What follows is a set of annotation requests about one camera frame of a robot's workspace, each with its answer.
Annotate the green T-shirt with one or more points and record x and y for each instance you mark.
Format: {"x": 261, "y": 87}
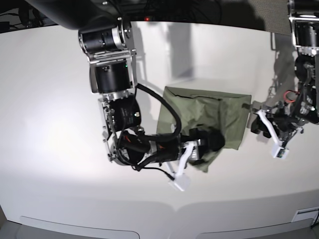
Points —
{"x": 208, "y": 110}

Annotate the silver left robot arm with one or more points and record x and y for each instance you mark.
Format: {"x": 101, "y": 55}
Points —
{"x": 293, "y": 97}

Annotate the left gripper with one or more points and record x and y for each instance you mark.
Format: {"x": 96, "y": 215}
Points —
{"x": 285, "y": 125}

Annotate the black power strip red light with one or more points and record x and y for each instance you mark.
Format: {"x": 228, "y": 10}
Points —
{"x": 157, "y": 16}

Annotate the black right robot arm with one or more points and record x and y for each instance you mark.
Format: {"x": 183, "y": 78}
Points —
{"x": 105, "y": 36}

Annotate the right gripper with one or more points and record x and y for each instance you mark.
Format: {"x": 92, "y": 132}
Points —
{"x": 208, "y": 140}

